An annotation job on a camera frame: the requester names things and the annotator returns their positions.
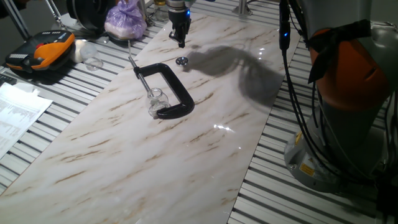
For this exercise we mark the marble patterned board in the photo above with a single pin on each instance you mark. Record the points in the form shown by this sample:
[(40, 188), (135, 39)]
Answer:
[(140, 161)]

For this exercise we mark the clear plastic cup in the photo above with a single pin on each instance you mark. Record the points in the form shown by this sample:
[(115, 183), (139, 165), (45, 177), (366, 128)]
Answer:
[(91, 57)]

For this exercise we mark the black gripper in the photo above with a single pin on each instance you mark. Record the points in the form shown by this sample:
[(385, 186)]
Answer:
[(179, 20)]

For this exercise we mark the purple plastic bag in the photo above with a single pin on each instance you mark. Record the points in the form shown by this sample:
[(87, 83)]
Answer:
[(124, 20)]

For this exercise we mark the dark aluminium profile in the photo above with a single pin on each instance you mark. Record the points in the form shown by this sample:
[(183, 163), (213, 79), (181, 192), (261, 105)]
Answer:
[(17, 20)]

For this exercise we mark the thin metal rod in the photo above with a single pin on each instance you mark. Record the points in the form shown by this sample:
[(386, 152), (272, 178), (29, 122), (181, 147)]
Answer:
[(55, 14)]

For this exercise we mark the black C-clamp with steel screw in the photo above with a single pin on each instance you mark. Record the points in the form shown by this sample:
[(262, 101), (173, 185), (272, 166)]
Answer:
[(182, 99)]

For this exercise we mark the black keyboard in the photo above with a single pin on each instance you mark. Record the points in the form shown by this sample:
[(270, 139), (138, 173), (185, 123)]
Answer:
[(7, 80)]

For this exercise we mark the aluminium post with foot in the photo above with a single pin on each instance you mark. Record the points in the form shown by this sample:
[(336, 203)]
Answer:
[(242, 7)]

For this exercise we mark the glass bottle with yellow cap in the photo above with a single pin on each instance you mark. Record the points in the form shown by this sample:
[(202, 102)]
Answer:
[(160, 9)]

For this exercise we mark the orange and black teach pendant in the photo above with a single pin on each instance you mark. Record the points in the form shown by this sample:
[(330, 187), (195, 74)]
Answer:
[(43, 49)]

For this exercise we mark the small clear glass jar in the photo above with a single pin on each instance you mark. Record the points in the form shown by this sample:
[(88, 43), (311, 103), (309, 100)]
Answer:
[(155, 101)]

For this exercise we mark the white printed paper sheets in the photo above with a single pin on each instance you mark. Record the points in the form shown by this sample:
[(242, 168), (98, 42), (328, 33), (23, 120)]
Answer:
[(18, 115)]

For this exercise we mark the black round spool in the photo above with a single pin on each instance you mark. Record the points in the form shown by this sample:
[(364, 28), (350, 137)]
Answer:
[(90, 14)]

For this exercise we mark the chrome jar lid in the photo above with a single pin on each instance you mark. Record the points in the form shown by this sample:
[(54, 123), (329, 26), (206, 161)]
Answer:
[(182, 61)]

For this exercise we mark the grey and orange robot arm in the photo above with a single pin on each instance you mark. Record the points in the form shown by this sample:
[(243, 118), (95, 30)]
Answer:
[(351, 77)]

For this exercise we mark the white round object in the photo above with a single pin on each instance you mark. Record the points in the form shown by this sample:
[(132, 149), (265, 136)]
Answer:
[(77, 51)]

